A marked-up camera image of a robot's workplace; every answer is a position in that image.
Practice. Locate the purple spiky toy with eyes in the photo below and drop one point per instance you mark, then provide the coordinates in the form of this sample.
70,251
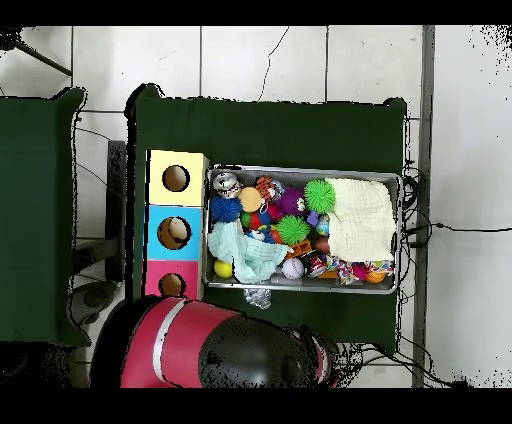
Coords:
291,201

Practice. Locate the dark green table cloth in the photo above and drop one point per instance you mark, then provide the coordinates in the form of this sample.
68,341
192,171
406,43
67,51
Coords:
272,132

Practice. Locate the grey round base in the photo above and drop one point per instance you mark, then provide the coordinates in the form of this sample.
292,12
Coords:
94,298

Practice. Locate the light blue waffle cloth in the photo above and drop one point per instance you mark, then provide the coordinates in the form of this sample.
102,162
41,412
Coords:
248,256

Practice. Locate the dark green side table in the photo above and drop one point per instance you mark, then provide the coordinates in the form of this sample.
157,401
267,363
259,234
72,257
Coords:
36,200

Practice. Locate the orange round sponge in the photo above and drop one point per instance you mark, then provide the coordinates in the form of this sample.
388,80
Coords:
250,200

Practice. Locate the black tripod leg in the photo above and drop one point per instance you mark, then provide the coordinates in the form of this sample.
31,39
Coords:
8,40

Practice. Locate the cream waffle cloth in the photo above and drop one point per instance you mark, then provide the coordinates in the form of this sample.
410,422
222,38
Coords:
360,220

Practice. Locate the wooden box with three holes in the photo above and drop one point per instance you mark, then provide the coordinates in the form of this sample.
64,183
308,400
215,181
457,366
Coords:
192,248

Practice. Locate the tiger plush toy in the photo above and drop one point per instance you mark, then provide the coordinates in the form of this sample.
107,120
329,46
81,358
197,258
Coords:
264,188

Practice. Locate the green spiky rubber ball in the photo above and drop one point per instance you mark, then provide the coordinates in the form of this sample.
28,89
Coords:
319,196

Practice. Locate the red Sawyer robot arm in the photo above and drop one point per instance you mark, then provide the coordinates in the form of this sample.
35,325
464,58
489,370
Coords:
184,344

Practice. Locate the green spiky toy with eyes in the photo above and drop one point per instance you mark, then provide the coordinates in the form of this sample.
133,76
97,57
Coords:
292,230

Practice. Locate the white baseball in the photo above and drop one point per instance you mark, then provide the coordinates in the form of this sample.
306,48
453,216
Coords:
293,268

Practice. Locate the blue spiky rubber ball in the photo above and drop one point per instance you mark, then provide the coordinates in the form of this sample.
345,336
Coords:
225,208

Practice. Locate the crushed silver drink can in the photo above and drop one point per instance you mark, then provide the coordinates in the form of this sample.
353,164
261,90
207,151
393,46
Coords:
226,184

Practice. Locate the clear plastic packet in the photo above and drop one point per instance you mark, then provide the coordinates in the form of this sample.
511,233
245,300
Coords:
258,298

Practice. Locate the black stand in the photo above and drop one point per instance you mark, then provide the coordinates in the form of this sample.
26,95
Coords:
116,200

